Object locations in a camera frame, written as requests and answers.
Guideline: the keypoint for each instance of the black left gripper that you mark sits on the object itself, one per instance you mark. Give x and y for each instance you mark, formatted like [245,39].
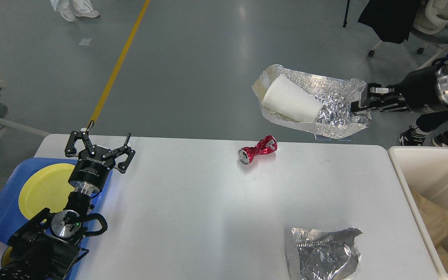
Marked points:
[91,169]

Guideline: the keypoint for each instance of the dark teal mug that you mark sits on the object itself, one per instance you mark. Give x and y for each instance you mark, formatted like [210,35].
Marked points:
[6,257]

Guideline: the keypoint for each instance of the white plastic bin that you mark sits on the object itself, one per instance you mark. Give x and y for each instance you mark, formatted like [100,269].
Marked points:
[425,171]

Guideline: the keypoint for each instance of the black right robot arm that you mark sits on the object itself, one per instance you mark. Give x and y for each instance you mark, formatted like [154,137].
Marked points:
[422,91]

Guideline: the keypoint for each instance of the yellow plastic plate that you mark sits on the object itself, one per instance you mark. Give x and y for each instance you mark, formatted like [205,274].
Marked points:
[47,188]

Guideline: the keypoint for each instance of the black jacket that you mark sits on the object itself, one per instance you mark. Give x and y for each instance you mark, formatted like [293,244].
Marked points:
[391,20]

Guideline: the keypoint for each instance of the crushed red soda can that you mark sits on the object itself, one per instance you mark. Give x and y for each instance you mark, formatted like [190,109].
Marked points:
[267,145]

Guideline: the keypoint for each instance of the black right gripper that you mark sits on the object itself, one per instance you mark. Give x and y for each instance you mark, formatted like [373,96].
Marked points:
[422,91]

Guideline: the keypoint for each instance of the silver foil bag front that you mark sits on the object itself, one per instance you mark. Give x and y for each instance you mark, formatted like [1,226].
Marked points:
[319,255]

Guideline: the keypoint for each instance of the silver foil bag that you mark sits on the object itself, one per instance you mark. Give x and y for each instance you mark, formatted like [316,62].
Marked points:
[319,255]
[335,120]

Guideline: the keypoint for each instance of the metal floor plate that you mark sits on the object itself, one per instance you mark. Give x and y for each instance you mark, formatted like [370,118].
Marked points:
[347,139]
[322,138]

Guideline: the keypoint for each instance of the white paper cup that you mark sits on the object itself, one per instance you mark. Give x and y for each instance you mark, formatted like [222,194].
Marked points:
[285,97]

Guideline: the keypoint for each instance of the white office chair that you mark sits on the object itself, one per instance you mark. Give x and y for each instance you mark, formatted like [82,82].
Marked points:
[431,27]

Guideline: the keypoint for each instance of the right metal floor plate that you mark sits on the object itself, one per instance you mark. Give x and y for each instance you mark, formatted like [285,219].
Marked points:
[347,139]

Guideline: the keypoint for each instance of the blue plastic tray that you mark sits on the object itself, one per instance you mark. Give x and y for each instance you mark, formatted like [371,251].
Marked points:
[11,218]

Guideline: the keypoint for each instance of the left metal floor plate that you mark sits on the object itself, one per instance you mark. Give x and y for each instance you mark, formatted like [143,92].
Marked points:
[322,138]

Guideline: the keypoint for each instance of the person in dark jeans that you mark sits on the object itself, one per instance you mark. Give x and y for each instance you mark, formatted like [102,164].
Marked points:
[417,132]

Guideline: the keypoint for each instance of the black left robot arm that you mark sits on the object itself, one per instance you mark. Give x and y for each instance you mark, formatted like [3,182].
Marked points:
[48,245]

